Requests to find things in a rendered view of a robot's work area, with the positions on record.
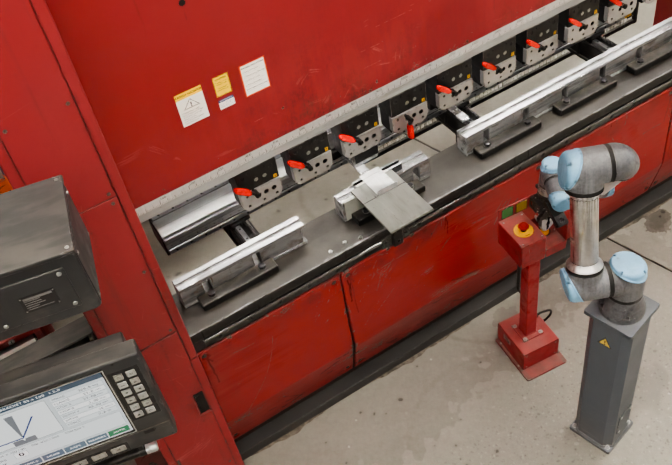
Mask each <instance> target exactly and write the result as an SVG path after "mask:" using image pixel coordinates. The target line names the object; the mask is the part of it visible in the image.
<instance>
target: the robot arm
mask: <svg viewBox="0 0 672 465"><path fill-rule="evenodd" d="M639 167H640V159H639V156H638V154H637V153H636V151H635V150H634V149H632V148H631V147H629V146H628V145H625V144H622V143H607V144H601V145H595V146H589V147H583V148H574V149H571V150H567V151H564V152H563V153H562V154H561V155H560V157H556V156H547V157H545V158H544V159H543V160H542V162H541V166H540V174H539V183H538V184H536V185H535V187H536V188H537V189H538V190H537V193H536V194H534V195H533V196H531V197H530V204H529V206H530V207H531V208H532V210H533V211H534V212H535V213H538V216H537V215H535V216H534V217H535V219H536V221H537V223H538V224H539V227H540V228H541V229H542V230H543V231H546V230H548V229H549V228H550V227H551V226H552V224H553V223H554V225H555V227H556V228H560V227H562V226H564V225H566V224H568V222H569V221H568V219H567V217H566V215H565V214H564V211H566V210H569V209H570V257H569V258H568V259H567V260H566V268H564V267H563V268H561V269H560V278H561V282H562V286H563V289H564V292H565V294H566V296H567V298H568V300H569V301H570V302H573V303H576V302H584V301H590V300H596V299H599V303H598V307H599V311H600V313H601V314H602V316H603V317H604V318H605V319H607V320H608V321H610V322H612V323H614V324H618V325H632V324H635V323H637V322H639V321H640V320H641V319H642V318H643V317H644V315H645V311H646V301H645V299H644V296H643V293H644V288H645V283H646V279H647V276H648V275H647V270H648V268H647V264H646V262H645V261H644V260H643V259H642V258H641V257H640V256H639V255H636V254H635V253H632V252H628V251H621V252H617V253H615V254H614V255H613V256H612V257H611V258H610V261H604V262H603V260H602V259H601V258H600V257H599V198H606V197H609V196H612V195H613V194H614V191H615V186H616V185H618V184H619V183H620V182H621V181H626V180H629V179H631V178H632V177H633V176H634V175H635V174H636V173H637V172H638V170H639ZM536 195H537V196H536ZM534 196H535V197H534ZM531 201H532V205H531Z"/></svg>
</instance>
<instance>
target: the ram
mask: <svg viewBox="0 0 672 465"><path fill-rule="evenodd" d="M45 1H46V4H47V6H48V8H49V11H50V13H51V15H52V18H53V20H54V22H55V25H56V27H57V29H58V32H59V34H60V36H61V39H62V41H63V43H64V46H65V48H66V50H67V53H68V55H69V57H70V60H71V62H72V64H73V66H74V69H75V71H76V73H77V76H78V78H79V80H80V83H81V85H82V87H83V90H84V92H85V94H86V97H87V99H88V101H89V104H90V106H91V108H92V111H93V113H94V115H95V118H96V120H97V122H98V125H99V127H100V129H101V132H102V134H103V136H104V139H105V141H106V143H107V146H108V148H109V150H110V153H111V155H112V157H113V160H114V162H115V164H116V167H117V169H118V171H119V174H120V176H121V178H122V180H123V183H124V185H125V187H126V190H127V192H128V194H129V197H130V199H131V201H132V204H133V206H134V208H135V209H137V208H139V207H141V206H143V205H145V204H147V203H149V202H151V201H153V200H156V199H158V198H160V197H162V196H164V195H166V194H168V193H170V192H172V191H174V190H176V189H178V188H180V187H182V186H184V185H186V184H188V183H190V182H192V181H194V180H196V179H198V178H200V177H202V176H204V175H206V174H208V173H210V172H212V171H214V170H216V169H218V168H220V167H222V166H224V165H226V164H228V163H230V162H232V161H234V160H236V159H238V158H240V157H242V156H244V155H246V154H248V153H250V152H252V151H254V150H256V149H258V148H260V147H262V146H264V145H266V144H268V143H270V142H272V141H274V140H276V139H278V138H280V137H282V136H284V135H286V134H288V133H291V132H293V131H295V130H297V129H299V128H301V127H303V126H305V125H307V124H309V123H311V122H313V121H315V120H317V119H319V118H321V117H323V116H325V115H327V114H329V113H331V112H333V111H335V110H337V109H339V108H341V107H343V106H345V105H347V104H349V103H351V102H353V101H355V100H357V99H359V98H361V97H363V96H365V95H367V94H369V93H371V92H373V91H375V90H377V89H379V88H381V87H383V86H385V85H387V84H389V83H391V82H393V81H395V80H397V79H399V78H401V77H403V76H405V75H407V74H409V73H411V72H413V71H415V70H417V69H419V68H421V67H423V66H425V65H428V64H430V63H432V62H434V61H436V60H438V59H440V58H442V57H444V56H446V55H448V54H450V53H452V52H454V51H456V50H458V49H460V48H462V47H464V46H466V45H468V44H470V43H472V42H474V41H476V40H478V39H480V38H482V37H484V36H486V35H488V34H490V33H492V32H494V31H496V30H498V29H500V28H502V27H504V26H506V25H508V24H510V23H512V22H514V21H516V20H518V19H520V18H522V17H524V16H526V15H528V14H530V13H532V12H534V11H536V10H538V9H540V8H542V7H544V6H546V5H548V4H550V3H552V2H554V1H556V0H45ZM582 1H584V0H571V1H569V2H567V3H565V4H563V5H561V6H559V7H557V8H555V9H553V10H551V11H549V12H547V13H545V14H543V15H541V16H539V17H537V18H535V19H533V20H531V21H529V22H527V23H525V24H523V25H521V26H519V27H517V28H515V29H513V30H511V31H509V32H507V33H505V34H503V35H501V36H499V37H497V38H495V39H493V40H491V41H489V42H487V43H485V44H483V45H481V46H479V47H477V48H475V49H473V50H471V51H469V52H467V53H465V54H463V55H461V56H459V57H457V58H455V59H453V60H451V61H449V62H447V63H445V64H443V65H441V66H439V67H437V68H435V69H433V70H431V71H429V72H427V73H425V74H423V75H421V76H419V77H417V78H415V79H413V80H411V81H409V82H407V83H405V84H403V85H401V86H399V87H397V88H395V89H393V90H391V91H389V92H387V93H385V94H383V95H381V96H379V97H377V98H375V99H373V100H371V101H369V102H367V103H365V104H363V105H361V106H359V107H357V108H355V109H353V110H351V111H349V112H347V113H345V114H343V115H341V116H339V117H337V118H335V119H333V120H331V121H329V122H327V123H325V124H323V125H321V126H319V127H317V128H315V129H313V130H311V131H309V132H307V133H305V134H303V135H301V136H299V137H297V138H295V139H293V140H291V141H289V142H287V143H285V144H283V145H281V146H279V147H277V148H275V149H273V150H271V151H269V152H267V153H265V154H263V155H261V156H259V157H257V158H255V159H253V160H251V161H249V162H247V163H245V164H243V165H241V166H239V167H237V168H235V169H233V170H231V171H229V172H227V173H225V174H223V175H221V176H219V177H217V178H215V179H213V180H211V181H209V182H207V183H205V184H203V185H201V186H199V187H197V188H195V189H193V190H191V191H189V192H187V193H185V194H183V195H181V196H179V197H177V198H175V199H173V200H171V201H169V202H167V203H165V204H163V205H161V206H159V207H157V208H155V209H153V210H151V211H149V212H147V213H145V214H143V215H141V216H139V217H138V218H139V220H140V222H141V223H143V222H145V221H147V220H148V219H150V218H152V217H154V216H156V215H158V214H160V213H162V212H164V211H166V210H168V209H170V208H172V207H174V206H176V205H178V204H180V203H182V202H184V201H186V200H188V199H190V198H192V197H194V196H196V195H198V194H200V193H202V192H204V191H206V190H208V189H210V188H212V187H214V186H216V185H218V184H220V183H222V182H224V181H226V180H228V179H230V178H232V177H234V176H236V175H238V174H240V173H242V172H244V171H246V170H248V169H250V168H252V167H254V166H256V165H258V164H260V163H262V162H264V161H266V160H268V159H270V158H272V157H274V156H276V155H278V154H280V153H282V152H284V151H286V150H288V149H290V148H292V147H294V146H296V145H298V144H300V143H302V142H304V141H306V140H308V139H310V138H312V137H314V136H316V135H318V134H320V133H322V132H324V131H326V130H328V129H330V128H332V127H334V126H336V125H338V124H340V123H342V122H344V121H346V120H347V119H349V118H351V117H353V116H355V115H357V114H359V113H361V112H363V111H365V110H367V109H369V108H371V107H373V106H375V105H377V104H379V103H381V102H383V101H385V100H387V99H389V98H391V97H393V96H395V95H397V94H399V93H401V92H403V91H405V90H407V89H409V88H411V87H413V86H415V85H417V84H419V83H421V82H423V81H425V80H427V79H429V78H431V77H433V76H435V75H437V74H439V73H441V72H443V71H445V70H447V69H449V68H451V67H453V66H455V65H457V64H459V63H461V62H463V61H465V60H467V59H469V58H471V57H473V56H475V55H477V54H479V53H481V52H483V51H485V50H487V49H489V48H491V47H493V46H495V45H497V44H499V43H501V42H503V41H505V40H507V39H509V38H511V37H513V36H515V35H517V34H519V33H521V32H523V31H525V30H527V29H529V28H531V27H533V26H535V25H537V24H539V23H541V22H543V21H545V20H547V19H548V18H550V17H552V16H554V15H556V14H558V13H560V12H562V11H564V10H566V9H568V8H570V7H572V6H574V5H576V4H578V3H580V2H582ZM263 55H264V59H265V63H266V67H267V71H268V76H269V80H270V84H271V86H270V87H268V88H265V89H263V90H261V91H259V92H257V93H255V94H253V95H251V96H249V97H247V98H246V94H245V90H244V86H243V83H242V79H241V75H240V71H239V66H242V65H244V64H246V63H248V62H250V61H252V60H255V59H257V58H259V57H261V56H263ZM226 72H227V74H228V77H229V81H230V85H231V88H232V91H230V92H228V93H226V94H224V95H222V96H220V97H218V98H217V95H216V92H215V88H214V85H213V81H212V79H213V78H215V77H217V76H219V75H222V74H224V73H226ZM198 85H201V89H202V92H203V95H204V98H205V102H206V105H207V108H208V111H209V115H210V116H208V117H206V118H203V119H201V120H199V121H197V122H195V123H193V124H191V125H189V126H187V127H185V128H184V126H183V123H182V120H181V117H180V114H179V111H178V108H177V105H176V102H175V99H174V96H176V95H179V94H181V93H183V92H185V91H187V90H189V89H192V88H194V87H196V86H198ZM232 94H233V96H234V99H235V104H233V105H231V106H228V107H226V108H224V109H222V110H221V109H220V105H219V102H218V101H220V100H222V99H224V98H226V97H228V96H230V95H232Z"/></svg>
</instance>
